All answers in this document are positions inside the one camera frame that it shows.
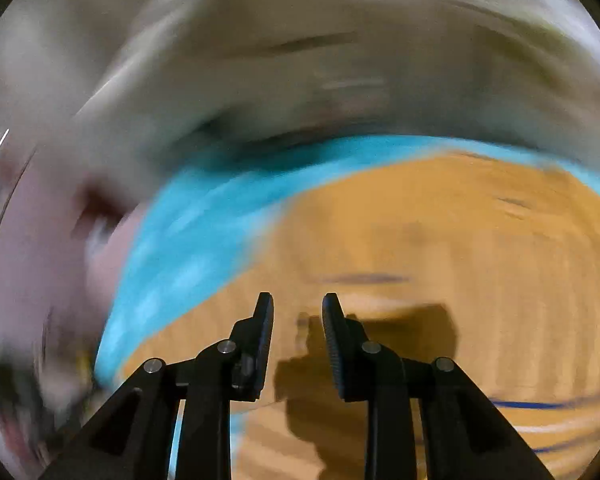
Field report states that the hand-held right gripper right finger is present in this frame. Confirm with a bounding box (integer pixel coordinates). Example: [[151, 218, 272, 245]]
[[322, 293, 554, 480]]

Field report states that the yellow striped shirt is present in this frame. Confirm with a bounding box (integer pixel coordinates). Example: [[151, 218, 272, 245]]
[[122, 152, 600, 480]]

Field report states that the white bed sheet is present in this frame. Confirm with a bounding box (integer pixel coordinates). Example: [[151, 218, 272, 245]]
[[0, 0, 600, 196]]

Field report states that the blue printed blanket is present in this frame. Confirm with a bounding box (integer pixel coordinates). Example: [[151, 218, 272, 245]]
[[94, 134, 600, 480]]

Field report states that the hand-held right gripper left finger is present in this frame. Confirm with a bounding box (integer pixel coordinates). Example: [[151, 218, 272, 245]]
[[40, 292, 275, 480]]

